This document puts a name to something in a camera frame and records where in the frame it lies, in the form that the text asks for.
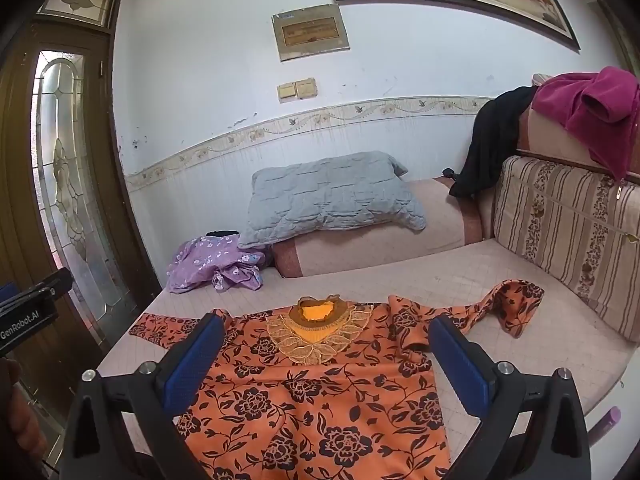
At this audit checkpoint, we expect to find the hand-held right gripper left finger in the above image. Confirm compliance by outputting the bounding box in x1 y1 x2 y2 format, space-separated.
59 311 226 480

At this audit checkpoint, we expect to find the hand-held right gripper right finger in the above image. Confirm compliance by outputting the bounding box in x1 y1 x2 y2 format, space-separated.
428 315 591 480

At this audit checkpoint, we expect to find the orange black floral shirt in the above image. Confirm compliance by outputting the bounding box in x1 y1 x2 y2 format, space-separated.
129 281 546 480

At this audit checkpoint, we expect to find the person's left hand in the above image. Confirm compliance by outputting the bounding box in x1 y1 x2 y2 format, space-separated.
0 357 45 463

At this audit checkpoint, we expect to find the purple floral garment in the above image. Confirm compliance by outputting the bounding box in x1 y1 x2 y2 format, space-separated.
165 230 268 295

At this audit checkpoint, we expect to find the wooden stained glass door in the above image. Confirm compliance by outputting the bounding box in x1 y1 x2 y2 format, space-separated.
0 0 162 411

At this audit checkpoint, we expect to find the pink bolster cushion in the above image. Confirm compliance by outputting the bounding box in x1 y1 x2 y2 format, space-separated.
270 176 485 279

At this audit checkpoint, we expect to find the purple plastic stick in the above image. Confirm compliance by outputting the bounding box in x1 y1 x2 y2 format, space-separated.
589 406 622 449

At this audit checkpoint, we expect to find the striped floral backrest cushion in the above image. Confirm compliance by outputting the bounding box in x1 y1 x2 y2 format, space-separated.
492 155 640 345

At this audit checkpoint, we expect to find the grey quilted blanket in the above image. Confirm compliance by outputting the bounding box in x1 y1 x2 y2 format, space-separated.
239 151 428 250

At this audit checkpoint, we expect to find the black garment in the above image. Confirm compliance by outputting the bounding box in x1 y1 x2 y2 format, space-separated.
442 86 540 198

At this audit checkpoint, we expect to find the magenta fleece garment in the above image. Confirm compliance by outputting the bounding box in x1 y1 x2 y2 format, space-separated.
531 66 640 181

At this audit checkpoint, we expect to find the transom glass panel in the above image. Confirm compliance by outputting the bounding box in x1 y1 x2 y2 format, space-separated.
37 0 126 32

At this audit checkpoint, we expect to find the small framed plaque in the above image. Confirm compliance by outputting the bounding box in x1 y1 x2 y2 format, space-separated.
271 4 351 62

